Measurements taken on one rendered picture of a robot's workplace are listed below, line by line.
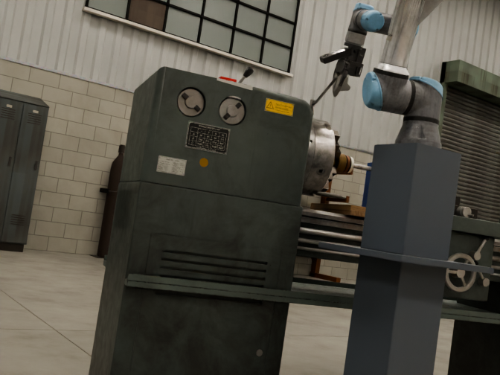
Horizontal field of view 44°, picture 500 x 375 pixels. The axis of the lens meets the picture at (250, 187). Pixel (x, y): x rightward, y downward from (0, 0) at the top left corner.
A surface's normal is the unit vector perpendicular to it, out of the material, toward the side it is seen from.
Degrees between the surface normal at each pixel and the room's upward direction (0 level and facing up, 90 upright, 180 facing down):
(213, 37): 90
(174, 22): 90
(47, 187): 90
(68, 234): 90
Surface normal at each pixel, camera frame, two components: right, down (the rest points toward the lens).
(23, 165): 0.56, 0.04
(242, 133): 0.35, 0.00
